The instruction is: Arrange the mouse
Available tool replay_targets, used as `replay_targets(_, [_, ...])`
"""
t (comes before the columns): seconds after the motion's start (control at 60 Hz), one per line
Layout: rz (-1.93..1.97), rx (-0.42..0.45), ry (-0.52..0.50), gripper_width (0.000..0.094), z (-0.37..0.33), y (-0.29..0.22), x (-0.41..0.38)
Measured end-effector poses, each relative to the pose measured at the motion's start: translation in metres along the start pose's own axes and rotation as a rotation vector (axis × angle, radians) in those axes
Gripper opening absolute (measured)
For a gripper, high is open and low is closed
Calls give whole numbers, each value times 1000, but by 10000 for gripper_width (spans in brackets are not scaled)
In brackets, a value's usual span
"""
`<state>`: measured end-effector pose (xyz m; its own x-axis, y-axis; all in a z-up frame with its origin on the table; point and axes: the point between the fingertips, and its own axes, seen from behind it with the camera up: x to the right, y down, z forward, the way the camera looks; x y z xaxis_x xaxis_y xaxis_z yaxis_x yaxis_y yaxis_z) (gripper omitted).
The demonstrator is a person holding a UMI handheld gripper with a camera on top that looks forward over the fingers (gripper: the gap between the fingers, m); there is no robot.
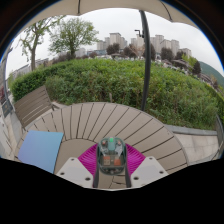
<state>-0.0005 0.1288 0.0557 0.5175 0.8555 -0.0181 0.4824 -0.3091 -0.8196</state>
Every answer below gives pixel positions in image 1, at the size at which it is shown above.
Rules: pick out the blue mouse pad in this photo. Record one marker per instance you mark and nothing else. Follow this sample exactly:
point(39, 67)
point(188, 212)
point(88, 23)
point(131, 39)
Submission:
point(40, 150)

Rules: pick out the thin sparse tree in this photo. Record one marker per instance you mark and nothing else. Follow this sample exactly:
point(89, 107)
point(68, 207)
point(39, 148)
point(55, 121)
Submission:
point(33, 50)

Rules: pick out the green hedge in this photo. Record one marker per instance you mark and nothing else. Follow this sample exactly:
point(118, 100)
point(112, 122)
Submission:
point(100, 80)

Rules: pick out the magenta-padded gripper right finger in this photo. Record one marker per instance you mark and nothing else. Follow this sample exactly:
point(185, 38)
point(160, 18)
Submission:
point(135, 160)

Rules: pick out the slatted wooden chair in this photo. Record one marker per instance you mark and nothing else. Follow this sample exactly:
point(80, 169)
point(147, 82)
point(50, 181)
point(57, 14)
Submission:
point(31, 105)

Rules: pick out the green hill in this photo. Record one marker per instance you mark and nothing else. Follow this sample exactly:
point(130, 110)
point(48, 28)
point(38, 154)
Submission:
point(213, 71)

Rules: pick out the beige patio umbrella with pole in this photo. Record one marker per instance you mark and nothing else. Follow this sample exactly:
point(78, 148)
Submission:
point(146, 60)

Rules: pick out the leafy green tree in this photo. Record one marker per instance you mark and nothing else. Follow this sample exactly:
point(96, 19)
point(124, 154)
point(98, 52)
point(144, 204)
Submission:
point(73, 33)

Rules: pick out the distant high-rise buildings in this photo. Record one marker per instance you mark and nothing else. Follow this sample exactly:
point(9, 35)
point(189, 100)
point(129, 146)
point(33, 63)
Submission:
point(115, 38)

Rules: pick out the transparent green computer mouse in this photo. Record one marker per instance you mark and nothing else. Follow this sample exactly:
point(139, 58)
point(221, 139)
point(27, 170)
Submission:
point(111, 156)

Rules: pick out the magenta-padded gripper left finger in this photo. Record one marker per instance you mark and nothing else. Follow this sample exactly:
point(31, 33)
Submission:
point(87, 160)

